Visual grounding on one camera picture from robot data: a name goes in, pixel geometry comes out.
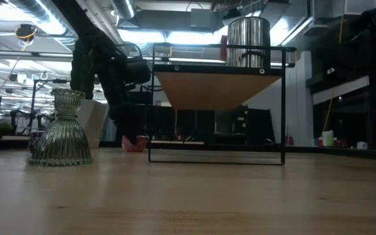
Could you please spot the silver tin can candle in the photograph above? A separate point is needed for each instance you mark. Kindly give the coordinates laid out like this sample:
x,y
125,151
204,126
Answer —
x,y
248,36

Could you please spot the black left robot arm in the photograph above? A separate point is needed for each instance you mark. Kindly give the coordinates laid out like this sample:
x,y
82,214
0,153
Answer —
x,y
109,75

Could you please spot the white faceted plant pot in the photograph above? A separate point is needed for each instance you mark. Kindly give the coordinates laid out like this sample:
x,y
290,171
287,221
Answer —
x,y
96,120

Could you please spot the green potted plant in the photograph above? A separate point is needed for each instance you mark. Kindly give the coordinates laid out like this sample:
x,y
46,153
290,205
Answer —
x,y
4,126

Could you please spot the black room divider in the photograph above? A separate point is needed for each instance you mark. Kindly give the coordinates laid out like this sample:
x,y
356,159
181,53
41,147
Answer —
x,y
260,127

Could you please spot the small red container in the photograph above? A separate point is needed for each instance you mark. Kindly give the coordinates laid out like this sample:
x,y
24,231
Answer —
x,y
289,141

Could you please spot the white plastic jug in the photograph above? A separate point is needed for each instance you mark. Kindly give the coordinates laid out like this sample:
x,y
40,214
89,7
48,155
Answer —
x,y
327,138

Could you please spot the white mug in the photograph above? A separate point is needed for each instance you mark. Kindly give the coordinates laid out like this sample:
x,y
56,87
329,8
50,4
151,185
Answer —
x,y
362,145

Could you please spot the wooden shelf black metal frame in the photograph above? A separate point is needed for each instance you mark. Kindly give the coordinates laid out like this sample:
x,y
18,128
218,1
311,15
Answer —
x,y
212,91

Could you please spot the silver round air duct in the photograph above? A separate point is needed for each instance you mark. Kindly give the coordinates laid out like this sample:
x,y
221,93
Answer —
x,y
124,8

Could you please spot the black extrusion frame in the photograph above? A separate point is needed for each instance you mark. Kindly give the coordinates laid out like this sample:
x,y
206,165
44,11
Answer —
x,y
338,152

